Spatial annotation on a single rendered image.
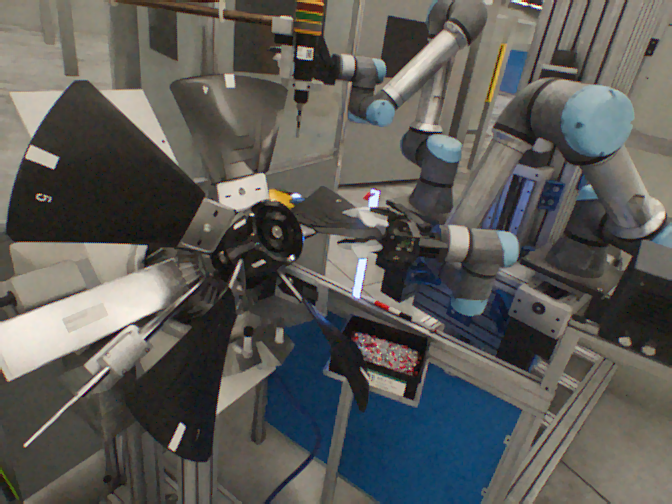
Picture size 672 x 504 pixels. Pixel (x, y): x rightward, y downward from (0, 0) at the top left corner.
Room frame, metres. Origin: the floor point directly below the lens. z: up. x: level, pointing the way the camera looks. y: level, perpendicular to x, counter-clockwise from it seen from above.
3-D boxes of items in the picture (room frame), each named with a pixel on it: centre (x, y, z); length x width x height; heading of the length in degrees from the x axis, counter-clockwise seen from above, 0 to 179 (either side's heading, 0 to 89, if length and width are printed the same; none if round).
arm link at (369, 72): (1.49, -0.01, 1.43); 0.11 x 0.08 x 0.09; 113
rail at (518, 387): (1.04, -0.17, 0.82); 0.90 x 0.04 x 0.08; 60
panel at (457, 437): (1.04, -0.17, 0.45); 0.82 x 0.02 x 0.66; 60
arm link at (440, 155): (1.48, -0.30, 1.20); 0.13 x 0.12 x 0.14; 23
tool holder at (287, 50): (0.78, 0.11, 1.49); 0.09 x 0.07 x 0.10; 95
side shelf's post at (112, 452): (0.96, 0.63, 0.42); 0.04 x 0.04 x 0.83; 60
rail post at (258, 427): (1.26, 0.20, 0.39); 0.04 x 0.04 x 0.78; 60
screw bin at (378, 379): (0.86, -0.15, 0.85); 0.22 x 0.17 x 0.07; 75
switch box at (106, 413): (0.75, 0.50, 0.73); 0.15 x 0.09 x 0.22; 60
